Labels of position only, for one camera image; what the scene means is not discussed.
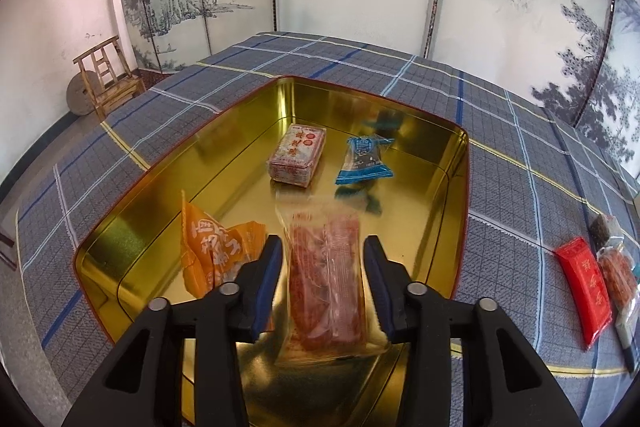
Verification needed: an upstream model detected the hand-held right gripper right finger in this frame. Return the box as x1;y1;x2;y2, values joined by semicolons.
363;235;583;427

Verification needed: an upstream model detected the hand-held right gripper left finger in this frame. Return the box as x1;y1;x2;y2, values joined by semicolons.
62;234;284;427

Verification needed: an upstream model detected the clear orange biscuit packet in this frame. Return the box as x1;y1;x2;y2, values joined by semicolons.
274;207;391;365

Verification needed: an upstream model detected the orange snack packet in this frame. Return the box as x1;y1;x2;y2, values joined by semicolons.
180;191;267;300

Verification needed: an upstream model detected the red tin box gold inside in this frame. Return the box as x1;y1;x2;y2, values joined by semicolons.
74;76;471;427

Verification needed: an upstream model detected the small blue candy packet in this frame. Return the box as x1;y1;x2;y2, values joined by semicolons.
334;133;395;186

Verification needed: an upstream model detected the small pink snack box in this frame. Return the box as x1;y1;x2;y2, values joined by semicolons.
267;123;327;186

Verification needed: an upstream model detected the red snack packet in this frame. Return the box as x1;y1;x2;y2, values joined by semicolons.
554;237;613;352

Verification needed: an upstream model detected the dark sesame snack packet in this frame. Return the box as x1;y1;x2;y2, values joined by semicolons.
590;214;626;253

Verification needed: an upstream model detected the clear peanut snack packet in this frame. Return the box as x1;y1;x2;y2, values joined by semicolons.
597;247;638;313

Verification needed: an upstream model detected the navy and pale packet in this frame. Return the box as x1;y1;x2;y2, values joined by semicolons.
614;302;640;373

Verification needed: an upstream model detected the light wooden chair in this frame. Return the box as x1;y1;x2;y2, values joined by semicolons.
73;36;147;120

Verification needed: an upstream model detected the round stone disc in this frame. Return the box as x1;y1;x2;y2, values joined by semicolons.
66;72;96;115

